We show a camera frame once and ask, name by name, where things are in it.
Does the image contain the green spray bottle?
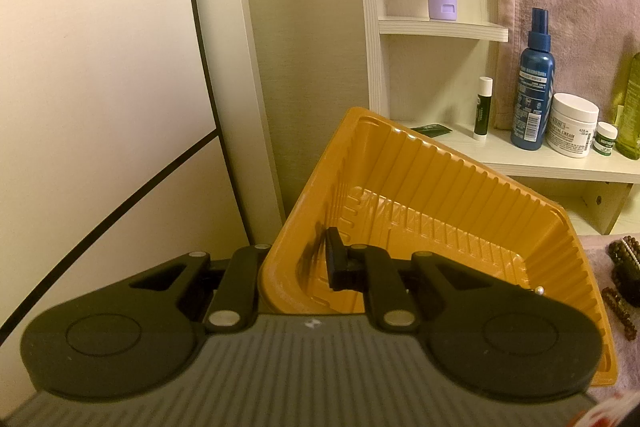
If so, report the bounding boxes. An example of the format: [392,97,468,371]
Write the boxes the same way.
[615,52,640,160]

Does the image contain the small green-labelled jar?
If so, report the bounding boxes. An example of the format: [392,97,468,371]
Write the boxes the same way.
[593,122,619,157]

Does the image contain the reddish brown bead bracelet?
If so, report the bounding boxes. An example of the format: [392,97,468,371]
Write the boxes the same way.
[601,287,633,340]

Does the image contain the black oblong case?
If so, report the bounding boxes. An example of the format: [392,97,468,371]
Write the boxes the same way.
[612,264,640,308]

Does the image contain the orange plastic tray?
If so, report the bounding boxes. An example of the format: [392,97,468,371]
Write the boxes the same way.
[257,107,619,389]

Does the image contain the blue spray bottle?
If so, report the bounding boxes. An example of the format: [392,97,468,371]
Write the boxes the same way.
[510,8,557,151]

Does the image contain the cream wooden shelf unit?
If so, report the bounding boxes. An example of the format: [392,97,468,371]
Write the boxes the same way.
[182,0,640,248]

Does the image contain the small black tube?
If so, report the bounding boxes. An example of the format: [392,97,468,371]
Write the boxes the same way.
[409,123,452,138]

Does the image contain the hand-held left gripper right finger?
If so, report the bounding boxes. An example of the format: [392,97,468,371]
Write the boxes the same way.
[324,228,533,334]

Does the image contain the pink fuzzy blanket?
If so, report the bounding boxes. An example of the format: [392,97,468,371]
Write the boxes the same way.
[575,232,640,403]

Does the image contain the tan bead bracelet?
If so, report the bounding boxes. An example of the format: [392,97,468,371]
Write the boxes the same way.
[606,234,640,260]

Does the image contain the lip balm stick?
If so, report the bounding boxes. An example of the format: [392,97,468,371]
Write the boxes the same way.
[472,77,494,141]

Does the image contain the white cream jar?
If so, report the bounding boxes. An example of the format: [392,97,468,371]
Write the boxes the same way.
[545,93,600,158]

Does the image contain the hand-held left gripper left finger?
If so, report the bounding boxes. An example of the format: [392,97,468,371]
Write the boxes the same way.
[120,244,271,333]

